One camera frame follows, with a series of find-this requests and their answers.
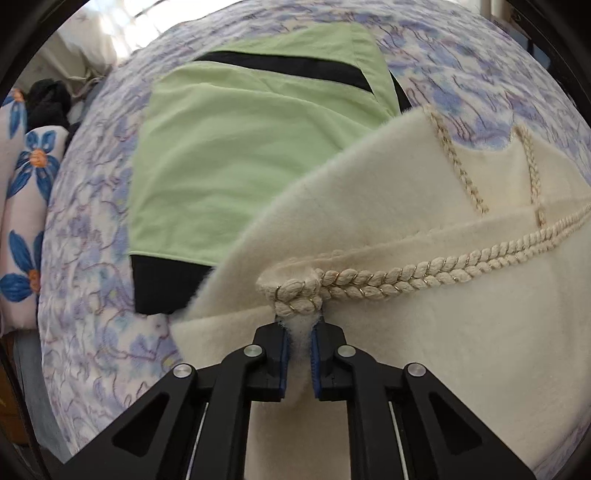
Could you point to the light green garment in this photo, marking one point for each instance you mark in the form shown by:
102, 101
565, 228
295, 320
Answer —
226, 132

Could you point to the cream fuzzy cardigan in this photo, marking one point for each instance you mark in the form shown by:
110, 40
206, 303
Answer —
473, 263

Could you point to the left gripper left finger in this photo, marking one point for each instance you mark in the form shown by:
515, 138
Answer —
192, 423

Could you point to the purple cat print blanket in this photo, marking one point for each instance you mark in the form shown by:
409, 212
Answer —
98, 356

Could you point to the blue flower print bedding roll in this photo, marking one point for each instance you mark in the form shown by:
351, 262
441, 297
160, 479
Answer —
30, 161

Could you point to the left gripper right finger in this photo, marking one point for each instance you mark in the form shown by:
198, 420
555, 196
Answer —
404, 423

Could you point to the dark clothes pile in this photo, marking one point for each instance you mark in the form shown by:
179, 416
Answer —
48, 104

